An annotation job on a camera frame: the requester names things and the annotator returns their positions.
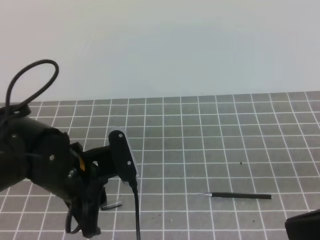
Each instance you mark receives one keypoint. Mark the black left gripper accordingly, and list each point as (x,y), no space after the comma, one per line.
(58,166)

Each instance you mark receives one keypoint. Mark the grey pen cap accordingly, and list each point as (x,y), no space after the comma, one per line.
(109,206)

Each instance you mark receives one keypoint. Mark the black pen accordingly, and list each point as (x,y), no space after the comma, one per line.
(236,195)

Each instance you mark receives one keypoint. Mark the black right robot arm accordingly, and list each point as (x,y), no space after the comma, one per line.
(304,226)

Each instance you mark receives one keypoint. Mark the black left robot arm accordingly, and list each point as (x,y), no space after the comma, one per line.
(15,153)

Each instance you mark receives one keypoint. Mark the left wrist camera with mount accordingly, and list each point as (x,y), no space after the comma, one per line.
(115,159)

